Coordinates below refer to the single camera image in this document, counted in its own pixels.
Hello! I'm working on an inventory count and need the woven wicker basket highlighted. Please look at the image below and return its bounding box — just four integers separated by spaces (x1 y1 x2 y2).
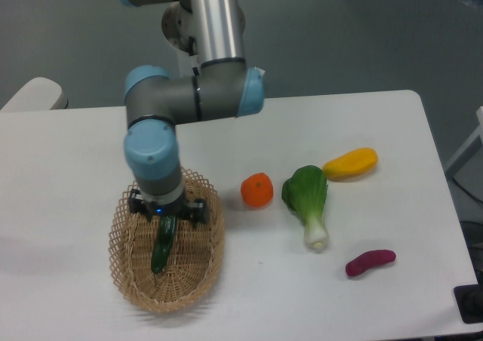
109 169 225 313

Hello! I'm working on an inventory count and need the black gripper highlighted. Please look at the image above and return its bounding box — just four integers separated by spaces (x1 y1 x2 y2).
128 188 209 226

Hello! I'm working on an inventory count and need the orange tangerine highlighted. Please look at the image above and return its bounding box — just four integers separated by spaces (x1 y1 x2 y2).
240 173 274 208

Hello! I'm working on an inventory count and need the white chair armrest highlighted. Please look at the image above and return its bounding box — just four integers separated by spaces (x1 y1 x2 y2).
1 77 69 113

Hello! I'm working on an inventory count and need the yellow mango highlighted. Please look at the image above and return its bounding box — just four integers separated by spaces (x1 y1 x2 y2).
321 147 379 181

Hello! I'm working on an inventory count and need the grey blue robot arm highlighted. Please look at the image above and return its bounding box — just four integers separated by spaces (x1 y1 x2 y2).
120 0 264 222

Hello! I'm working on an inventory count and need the dark green cucumber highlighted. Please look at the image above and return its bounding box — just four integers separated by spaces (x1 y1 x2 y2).
151 216 177 275

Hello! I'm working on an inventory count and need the purple sweet potato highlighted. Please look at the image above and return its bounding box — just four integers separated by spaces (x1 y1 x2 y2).
345 250 396 277

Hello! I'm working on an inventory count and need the white furniture at right edge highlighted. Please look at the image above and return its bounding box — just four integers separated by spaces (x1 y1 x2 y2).
444 107 482 180

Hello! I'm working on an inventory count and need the green bok choy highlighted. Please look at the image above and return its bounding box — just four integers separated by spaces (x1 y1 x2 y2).
281 165 329 251

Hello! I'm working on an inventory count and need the black device at table edge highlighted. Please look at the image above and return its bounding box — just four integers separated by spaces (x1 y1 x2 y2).
454 284 482 324

